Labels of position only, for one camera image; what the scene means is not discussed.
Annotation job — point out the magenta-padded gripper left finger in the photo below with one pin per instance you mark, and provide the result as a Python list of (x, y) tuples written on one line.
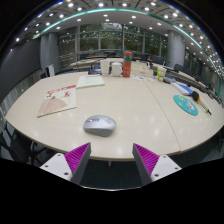
[(76, 158)]

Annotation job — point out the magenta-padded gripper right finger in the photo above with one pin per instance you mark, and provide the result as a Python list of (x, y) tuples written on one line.
[(146, 160)]

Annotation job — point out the silver computer mouse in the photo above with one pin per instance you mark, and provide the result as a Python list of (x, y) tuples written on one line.
[(99, 126)]

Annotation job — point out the round teal mouse pad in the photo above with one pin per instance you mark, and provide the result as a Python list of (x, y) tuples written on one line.
[(185, 105)]

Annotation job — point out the magazine with red print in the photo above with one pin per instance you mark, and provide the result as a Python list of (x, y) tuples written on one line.
[(57, 100)]

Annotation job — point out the white booklet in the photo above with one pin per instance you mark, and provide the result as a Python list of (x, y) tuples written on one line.
[(90, 81)]

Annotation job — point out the colourful leaflet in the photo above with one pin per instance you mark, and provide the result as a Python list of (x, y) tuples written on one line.
[(141, 78)]

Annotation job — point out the paper cup with green print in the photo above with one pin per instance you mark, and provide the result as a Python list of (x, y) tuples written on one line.
[(161, 75)]

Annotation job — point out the pale cardboard box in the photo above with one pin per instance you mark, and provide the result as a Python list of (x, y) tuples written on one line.
[(141, 69)]

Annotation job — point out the tall white cup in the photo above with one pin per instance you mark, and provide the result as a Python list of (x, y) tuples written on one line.
[(105, 68)]

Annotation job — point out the orange-red drink bottle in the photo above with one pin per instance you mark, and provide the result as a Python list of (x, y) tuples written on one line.
[(127, 66)]

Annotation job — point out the white mug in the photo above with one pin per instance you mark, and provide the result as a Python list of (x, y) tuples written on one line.
[(116, 69)]

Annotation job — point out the dark office chairs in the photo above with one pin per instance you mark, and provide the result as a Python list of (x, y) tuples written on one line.
[(178, 67)]

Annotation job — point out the ceiling lights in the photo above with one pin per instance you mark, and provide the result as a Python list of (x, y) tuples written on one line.
[(101, 4)]

